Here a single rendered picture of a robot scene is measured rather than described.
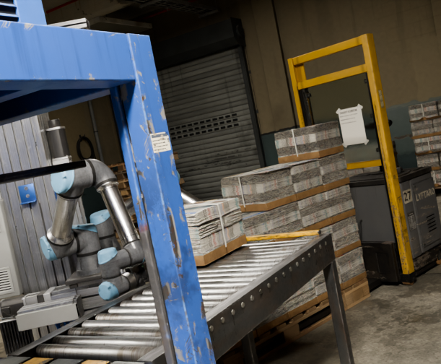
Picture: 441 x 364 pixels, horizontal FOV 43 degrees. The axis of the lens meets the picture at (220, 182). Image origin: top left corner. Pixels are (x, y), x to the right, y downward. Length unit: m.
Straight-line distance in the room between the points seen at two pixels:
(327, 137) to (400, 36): 5.99
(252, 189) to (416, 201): 1.53
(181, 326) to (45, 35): 0.65
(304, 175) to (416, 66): 6.22
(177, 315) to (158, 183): 0.29
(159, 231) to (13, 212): 1.78
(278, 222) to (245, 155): 7.33
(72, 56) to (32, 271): 1.96
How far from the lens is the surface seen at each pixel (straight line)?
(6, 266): 2.90
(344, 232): 4.01
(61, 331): 1.92
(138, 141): 1.19
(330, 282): 2.58
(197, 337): 1.25
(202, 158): 11.27
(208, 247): 2.37
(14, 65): 0.97
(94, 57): 1.10
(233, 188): 3.58
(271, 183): 3.47
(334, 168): 3.96
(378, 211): 4.49
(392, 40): 9.82
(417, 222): 4.55
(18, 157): 2.87
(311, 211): 3.74
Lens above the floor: 1.29
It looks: 4 degrees down
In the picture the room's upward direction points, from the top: 11 degrees counter-clockwise
